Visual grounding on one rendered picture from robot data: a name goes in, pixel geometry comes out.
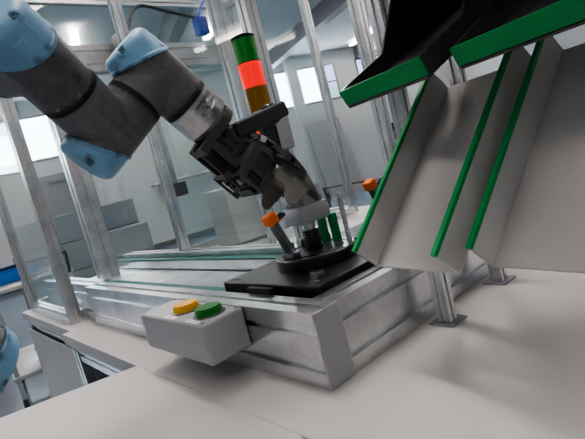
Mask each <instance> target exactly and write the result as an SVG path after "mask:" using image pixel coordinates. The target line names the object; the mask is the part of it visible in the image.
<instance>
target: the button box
mask: <svg viewBox="0 0 585 439"><path fill-rule="evenodd" d="M181 301H183V300H177V299H173V300H172V301H169V302H167V303H165V304H163V305H161V306H158V307H155V308H153V309H151V310H148V311H144V312H143V313H142V314H141V319H142V322H143V324H144V328H145V332H146V335H147V339H148V342H149V344H150V346H151V347H154V348H158V349H161V350H164V351H167V352H170V353H173V354H175V355H180V356H183V357H185V358H189V359H192V360H194V361H199V362H202V363H204V364H207V365H210V366H215V365H217V364H219V363H221V362H222V361H224V360H226V359H227V358H229V357H231V356H233V355H235V354H237V353H238V352H240V351H242V350H243V349H245V348H248V347H250V346H251V345H252V342H251V339H250V335H249V332H248V329H247V325H246V323H245V317H244V314H243V310H242V308H241V307H237V306H236V307H235V306H227V305H222V308H223V309H222V310H221V311H220V312H219V313H217V314H214V315H212V316H208V317H205V318H196V316H195V313H194V310H195V309H196V308H195V309H193V310H192V311H189V312H186V313H183V314H174V313H173V310H172V308H173V306H174V305H175V304H177V303H179V302H181Z"/></svg>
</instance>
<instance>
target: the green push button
mask: <svg viewBox="0 0 585 439"><path fill-rule="evenodd" d="M222 309H223V308H222V305H221V302H219V301H212V302H208V303H206V304H203V305H201V306H199V307H197V308H196V309H195V310H194V313H195V316H196V318H205V317H208V316H212V315H214V314H217V313H219V312H220V311H221V310H222Z"/></svg>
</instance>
